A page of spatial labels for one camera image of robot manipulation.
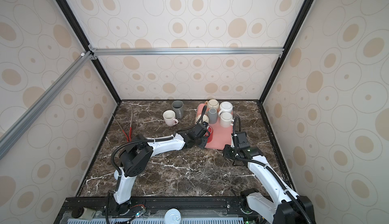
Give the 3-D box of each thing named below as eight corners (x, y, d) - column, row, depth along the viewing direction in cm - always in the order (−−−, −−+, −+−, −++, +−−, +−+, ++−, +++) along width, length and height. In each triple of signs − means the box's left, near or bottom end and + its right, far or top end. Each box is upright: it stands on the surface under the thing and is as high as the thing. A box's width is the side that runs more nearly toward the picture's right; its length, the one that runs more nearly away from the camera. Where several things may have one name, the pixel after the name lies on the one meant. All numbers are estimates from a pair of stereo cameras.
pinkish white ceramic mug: (164, 128, 106) (161, 120, 98) (166, 119, 111) (163, 110, 103) (178, 128, 106) (176, 120, 98) (179, 119, 111) (177, 110, 103)
